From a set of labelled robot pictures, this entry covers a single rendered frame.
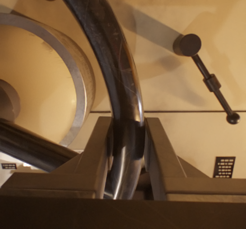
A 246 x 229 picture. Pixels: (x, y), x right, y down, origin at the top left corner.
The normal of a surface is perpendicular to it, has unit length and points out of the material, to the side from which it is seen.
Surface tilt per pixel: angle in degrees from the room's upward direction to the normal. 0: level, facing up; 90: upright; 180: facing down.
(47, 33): 90
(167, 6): 90
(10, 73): 97
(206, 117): 90
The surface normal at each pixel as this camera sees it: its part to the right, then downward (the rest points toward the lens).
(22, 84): 0.09, 0.22
